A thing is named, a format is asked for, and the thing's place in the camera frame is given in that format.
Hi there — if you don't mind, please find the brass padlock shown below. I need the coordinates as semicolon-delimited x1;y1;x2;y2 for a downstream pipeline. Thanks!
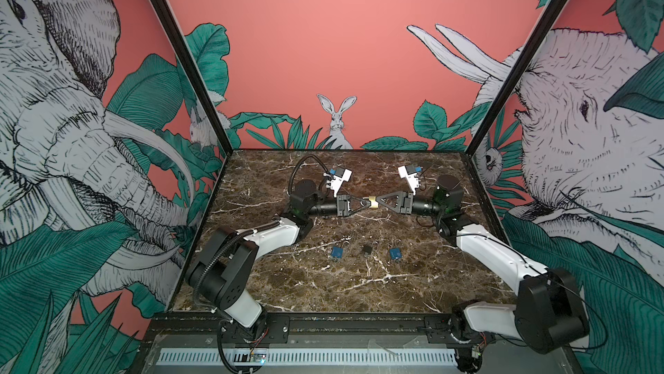
362;197;379;209

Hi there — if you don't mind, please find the blue padlock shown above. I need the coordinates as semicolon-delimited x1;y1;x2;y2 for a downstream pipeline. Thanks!
389;248;403;262
330;246;344;261

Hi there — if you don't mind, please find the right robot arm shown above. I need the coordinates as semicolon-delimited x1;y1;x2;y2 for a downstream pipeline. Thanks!
373;174;591;354

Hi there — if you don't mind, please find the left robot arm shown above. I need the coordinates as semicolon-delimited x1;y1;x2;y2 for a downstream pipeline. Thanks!
185;180;371;332

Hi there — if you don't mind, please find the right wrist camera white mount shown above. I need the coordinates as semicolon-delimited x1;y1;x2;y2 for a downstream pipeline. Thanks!
398;165;423;194

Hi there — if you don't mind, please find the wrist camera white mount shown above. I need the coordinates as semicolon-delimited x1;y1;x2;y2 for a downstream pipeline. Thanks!
398;165;423;194
326;167;352;198

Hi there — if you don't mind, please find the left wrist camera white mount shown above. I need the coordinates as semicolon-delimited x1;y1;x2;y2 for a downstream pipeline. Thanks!
326;167;352;198

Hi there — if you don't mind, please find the right black frame post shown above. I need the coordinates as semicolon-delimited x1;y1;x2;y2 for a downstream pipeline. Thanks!
465;0;568;156

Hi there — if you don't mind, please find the black frame post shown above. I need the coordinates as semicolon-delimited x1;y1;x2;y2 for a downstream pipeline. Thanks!
149;0;233;156
465;0;568;156

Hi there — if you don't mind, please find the left black frame post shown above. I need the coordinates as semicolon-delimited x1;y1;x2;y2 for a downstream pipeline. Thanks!
149;0;233;156

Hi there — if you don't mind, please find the black mounting rail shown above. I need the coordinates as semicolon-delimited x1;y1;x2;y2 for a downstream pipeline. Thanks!
145;312;491;348

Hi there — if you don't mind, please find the white slotted cable duct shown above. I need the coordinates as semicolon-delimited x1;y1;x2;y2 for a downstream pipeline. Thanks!
157;348;457;367

